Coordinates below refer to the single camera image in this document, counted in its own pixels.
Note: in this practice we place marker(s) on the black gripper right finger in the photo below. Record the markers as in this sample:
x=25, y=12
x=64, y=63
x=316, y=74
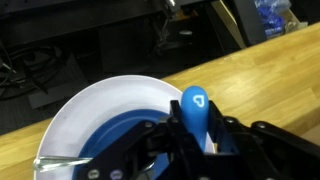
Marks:
x=260, y=150

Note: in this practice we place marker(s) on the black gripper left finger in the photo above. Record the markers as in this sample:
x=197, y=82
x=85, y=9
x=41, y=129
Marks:
x=156, y=146

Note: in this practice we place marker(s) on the dark blue plate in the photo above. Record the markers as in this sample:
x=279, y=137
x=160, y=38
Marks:
x=113, y=133

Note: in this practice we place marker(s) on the white and blue plate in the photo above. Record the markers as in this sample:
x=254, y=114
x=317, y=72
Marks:
x=110, y=96

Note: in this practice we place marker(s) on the blue plastic bag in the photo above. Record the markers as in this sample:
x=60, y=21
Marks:
x=271, y=16

